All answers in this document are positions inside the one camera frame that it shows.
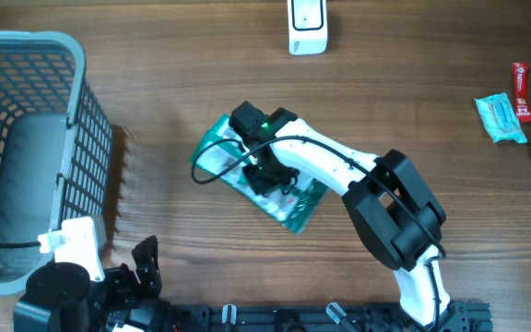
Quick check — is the green 3M gloves package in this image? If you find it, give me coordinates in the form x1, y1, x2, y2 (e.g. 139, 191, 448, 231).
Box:
191, 114, 327, 234

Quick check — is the teal wet wipes pack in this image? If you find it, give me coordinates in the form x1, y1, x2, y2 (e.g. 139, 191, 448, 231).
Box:
475, 92, 527, 144

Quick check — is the red Nescafe stick sachet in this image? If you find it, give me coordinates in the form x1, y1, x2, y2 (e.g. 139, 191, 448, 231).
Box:
512, 62, 531, 124

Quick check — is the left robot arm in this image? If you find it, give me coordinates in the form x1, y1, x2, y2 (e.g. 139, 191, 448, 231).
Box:
13, 235, 170, 332

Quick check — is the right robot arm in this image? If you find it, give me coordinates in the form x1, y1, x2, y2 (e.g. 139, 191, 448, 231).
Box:
229, 101, 450, 331

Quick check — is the white barcode scanner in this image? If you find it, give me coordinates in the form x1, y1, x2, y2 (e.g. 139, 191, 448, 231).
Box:
287, 0, 328, 56

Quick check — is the grey plastic shopping basket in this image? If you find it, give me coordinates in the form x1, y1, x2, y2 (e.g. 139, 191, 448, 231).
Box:
0, 31, 113, 295

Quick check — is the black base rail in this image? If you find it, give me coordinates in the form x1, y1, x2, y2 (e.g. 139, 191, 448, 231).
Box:
165, 301, 494, 332

